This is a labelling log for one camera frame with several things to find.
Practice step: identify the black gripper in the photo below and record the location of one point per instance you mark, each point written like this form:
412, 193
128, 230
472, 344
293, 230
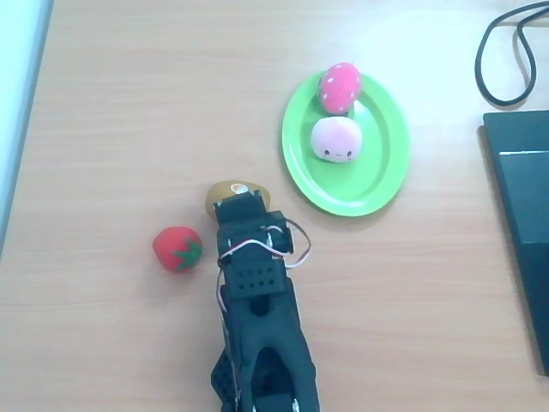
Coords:
238, 209

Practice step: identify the pink peach plush with face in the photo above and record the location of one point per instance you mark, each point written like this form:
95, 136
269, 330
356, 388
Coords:
336, 139

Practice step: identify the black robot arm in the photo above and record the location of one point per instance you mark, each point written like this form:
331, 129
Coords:
266, 343

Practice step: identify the green plastic plate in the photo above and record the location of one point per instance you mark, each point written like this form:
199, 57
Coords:
343, 189

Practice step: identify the brown kiwi fruit with sticker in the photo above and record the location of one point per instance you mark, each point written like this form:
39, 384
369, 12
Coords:
223, 189

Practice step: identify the red toy tomato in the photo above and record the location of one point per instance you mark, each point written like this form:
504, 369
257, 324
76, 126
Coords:
171, 249

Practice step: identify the pink strawberry plush white dots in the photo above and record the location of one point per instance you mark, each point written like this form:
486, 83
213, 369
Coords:
339, 88

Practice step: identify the black laptop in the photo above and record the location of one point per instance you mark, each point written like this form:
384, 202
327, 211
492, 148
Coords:
523, 206

